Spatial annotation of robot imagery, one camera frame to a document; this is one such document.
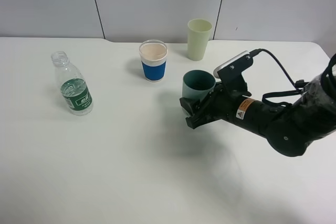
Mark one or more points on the teal plastic cup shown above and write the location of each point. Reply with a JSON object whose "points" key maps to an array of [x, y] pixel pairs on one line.
{"points": [[197, 84]]}

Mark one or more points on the clear water bottle green label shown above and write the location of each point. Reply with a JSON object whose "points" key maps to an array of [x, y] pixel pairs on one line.
{"points": [[71, 84]]}

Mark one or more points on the light green plastic cup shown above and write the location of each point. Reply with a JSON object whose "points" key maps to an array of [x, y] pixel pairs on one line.
{"points": [[199, 32]]}

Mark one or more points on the white cup blue sleeve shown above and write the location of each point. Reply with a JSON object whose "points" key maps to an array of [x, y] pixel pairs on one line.
{"points": [[153, 57]]}

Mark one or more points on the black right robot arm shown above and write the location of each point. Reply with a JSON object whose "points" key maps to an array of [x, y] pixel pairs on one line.
{"points": [[289, 120]]}

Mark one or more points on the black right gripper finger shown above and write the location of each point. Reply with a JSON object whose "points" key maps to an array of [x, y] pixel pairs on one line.
{"points": [[197, 120], [194, 107]]}

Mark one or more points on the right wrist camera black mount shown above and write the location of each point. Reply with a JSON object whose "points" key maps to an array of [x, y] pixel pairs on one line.
{"points": [[230, 74]]}

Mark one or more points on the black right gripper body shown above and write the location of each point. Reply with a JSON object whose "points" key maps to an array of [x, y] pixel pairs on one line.
{"points": [[224, 104]]}

